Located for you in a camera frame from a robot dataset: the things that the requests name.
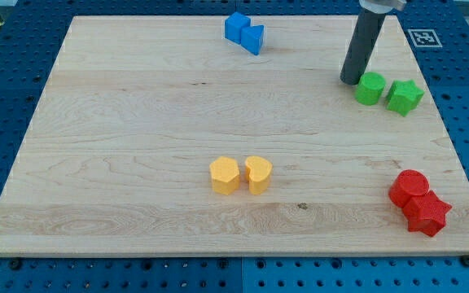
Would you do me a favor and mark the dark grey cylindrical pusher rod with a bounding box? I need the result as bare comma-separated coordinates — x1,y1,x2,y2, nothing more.
340,8,386,85

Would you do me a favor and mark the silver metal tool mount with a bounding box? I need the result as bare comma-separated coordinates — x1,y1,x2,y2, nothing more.
359,0,406,14

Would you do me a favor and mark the yellow hexagon block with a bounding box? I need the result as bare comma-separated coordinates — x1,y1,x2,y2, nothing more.
209,156,240,195

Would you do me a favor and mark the white fiducial marker tag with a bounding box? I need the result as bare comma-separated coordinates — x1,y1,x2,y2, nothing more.
408,28,442,48

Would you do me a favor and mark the green cylinder block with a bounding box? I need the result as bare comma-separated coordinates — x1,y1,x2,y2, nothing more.
355,72,386,106

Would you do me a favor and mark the green star block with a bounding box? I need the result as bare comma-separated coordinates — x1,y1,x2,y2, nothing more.
386,80,425,116

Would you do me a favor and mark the blue triangle block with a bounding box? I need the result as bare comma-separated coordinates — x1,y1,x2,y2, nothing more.
240,25,265,55

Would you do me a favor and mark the blue cube block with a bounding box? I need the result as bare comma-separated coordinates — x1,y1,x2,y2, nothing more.
224,12,251,44

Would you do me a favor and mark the red cylinder block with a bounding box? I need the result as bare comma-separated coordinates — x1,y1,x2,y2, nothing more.
388,169,429,208

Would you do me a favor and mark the yellow heart block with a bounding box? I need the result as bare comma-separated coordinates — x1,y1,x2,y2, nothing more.
245,155,273,195

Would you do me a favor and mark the red star block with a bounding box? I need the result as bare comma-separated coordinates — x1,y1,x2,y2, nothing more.
402,190,453,237

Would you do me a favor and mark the light wooden board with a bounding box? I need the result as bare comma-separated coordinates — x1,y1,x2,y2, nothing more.
0,15,469,258

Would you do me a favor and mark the black bolt front right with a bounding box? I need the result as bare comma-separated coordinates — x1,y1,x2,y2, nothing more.
459,255,469,268

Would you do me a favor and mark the black bolt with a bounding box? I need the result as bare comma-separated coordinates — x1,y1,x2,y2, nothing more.
8,258,22,271
459,255,469,268

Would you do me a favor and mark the black bolt front left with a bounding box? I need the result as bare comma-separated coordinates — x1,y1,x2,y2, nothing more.
8,258,22,271

